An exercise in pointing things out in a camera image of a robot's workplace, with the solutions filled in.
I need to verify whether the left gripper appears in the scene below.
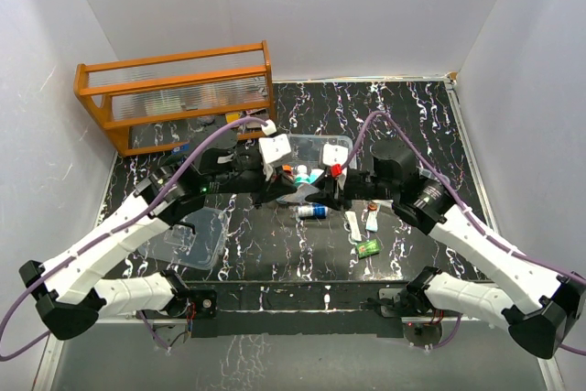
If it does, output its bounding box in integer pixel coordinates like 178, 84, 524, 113
203, 159, 298, 209

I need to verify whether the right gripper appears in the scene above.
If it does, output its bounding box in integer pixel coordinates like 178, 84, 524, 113
305, 170, 397, 211

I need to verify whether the blue white spray can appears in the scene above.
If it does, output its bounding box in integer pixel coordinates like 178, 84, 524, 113
294, 203, 330, 220

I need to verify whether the white bottle green band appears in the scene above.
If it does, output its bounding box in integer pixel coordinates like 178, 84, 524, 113
295, 164, 310, 184

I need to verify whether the clear first aid box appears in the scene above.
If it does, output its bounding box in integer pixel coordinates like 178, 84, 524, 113
277, 135, 353, 204

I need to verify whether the white teal ointment tube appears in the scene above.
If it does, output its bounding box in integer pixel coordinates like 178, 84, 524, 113
365, 210, 378, 233

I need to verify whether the clear bag teal header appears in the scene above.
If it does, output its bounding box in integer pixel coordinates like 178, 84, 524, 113
277, 182, 319, 204

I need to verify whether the clear divider tray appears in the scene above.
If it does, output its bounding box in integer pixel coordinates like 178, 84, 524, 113
418, 168, 450, 188

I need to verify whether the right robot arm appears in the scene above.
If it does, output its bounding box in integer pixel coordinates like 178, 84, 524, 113
307, 140, 585, 359

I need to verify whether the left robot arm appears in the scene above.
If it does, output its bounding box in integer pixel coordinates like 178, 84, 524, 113
19, 138, 296, 341

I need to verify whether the green small packet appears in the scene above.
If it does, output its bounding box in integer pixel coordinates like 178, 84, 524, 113
355, 239, 381, 259

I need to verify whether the cardboard box on shelf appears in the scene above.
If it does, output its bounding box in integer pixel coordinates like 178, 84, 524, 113
242, 109, 269, 130

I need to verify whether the yellow item on shelf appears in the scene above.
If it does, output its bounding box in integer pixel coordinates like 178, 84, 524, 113
225, 112, 241, 124

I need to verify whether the blue stapler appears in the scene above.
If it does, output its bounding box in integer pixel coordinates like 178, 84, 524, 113
171, 144, 190, 155

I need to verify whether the orange wooden shelf rack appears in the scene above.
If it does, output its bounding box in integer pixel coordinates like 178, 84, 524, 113
73, 41, 277, 157

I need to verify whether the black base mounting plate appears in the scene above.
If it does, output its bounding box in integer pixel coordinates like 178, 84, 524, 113
190, 280, 433, 338

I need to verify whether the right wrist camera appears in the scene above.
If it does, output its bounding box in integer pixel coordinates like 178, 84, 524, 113
320, 144, 349, 179

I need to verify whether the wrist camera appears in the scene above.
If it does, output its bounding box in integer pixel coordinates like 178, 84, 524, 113
320, 144, 349, 179
258, 134, 292, 181

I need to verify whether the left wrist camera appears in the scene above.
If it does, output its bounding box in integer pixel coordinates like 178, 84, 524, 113
258, 134, 292, 181

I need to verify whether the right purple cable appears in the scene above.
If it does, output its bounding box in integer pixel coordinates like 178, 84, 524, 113
338, 110, 586, 356

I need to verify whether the purple cable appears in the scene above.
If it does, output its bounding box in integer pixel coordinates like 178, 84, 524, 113
0, 115, 276, 362
338, 110, 586, 356

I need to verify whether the clear box lid with handle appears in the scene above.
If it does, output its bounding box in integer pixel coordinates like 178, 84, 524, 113
138, 207, 229, 270

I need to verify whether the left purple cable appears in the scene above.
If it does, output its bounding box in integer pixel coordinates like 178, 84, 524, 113
0, 115, 276, 362

